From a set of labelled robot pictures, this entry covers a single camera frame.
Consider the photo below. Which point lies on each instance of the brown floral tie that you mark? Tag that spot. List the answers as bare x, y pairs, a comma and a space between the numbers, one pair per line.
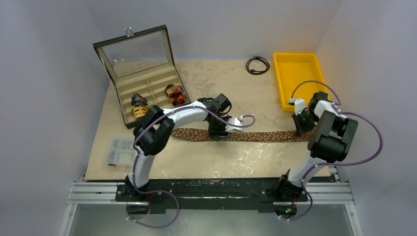
199, 135

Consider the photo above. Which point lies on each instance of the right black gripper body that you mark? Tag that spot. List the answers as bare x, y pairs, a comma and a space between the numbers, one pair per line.
303, 127

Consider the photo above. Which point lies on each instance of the yellow patterned rolled tie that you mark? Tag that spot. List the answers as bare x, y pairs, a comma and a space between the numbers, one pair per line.
139, 111

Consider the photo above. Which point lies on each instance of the multicolour patterned rolled tie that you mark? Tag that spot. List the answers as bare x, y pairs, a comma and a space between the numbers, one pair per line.
172, 89

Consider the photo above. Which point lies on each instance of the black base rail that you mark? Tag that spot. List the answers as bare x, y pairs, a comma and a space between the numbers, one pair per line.
262, 194

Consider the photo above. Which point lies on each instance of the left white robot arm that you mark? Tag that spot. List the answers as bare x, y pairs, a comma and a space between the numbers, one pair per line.
154, 130

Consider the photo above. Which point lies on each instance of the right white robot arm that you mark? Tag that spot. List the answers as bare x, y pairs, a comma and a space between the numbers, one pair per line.
331, 137

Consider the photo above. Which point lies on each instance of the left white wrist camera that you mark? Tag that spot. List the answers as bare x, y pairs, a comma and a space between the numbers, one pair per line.
234, 125

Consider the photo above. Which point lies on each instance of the clear plastic screw box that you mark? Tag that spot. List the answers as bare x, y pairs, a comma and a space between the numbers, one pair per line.
120, 151

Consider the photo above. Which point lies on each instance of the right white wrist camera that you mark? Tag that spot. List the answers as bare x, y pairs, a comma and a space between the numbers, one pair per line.
298, 104

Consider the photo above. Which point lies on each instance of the dark floral rolled tie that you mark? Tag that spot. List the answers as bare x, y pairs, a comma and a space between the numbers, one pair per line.
137, 100

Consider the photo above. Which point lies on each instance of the black tie display box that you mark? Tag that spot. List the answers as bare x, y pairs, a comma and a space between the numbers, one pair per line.
140, 62

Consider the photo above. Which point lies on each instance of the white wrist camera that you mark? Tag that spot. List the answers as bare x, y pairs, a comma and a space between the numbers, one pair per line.
234, 125
298, 104

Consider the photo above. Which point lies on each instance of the orange navy rolled tie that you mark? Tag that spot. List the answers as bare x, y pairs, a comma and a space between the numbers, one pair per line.
177, 99

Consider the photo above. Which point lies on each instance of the yellow plastic tray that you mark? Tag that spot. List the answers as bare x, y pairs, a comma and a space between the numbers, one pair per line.
291, 69

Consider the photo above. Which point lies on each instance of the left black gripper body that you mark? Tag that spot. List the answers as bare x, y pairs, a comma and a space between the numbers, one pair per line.
217, 128

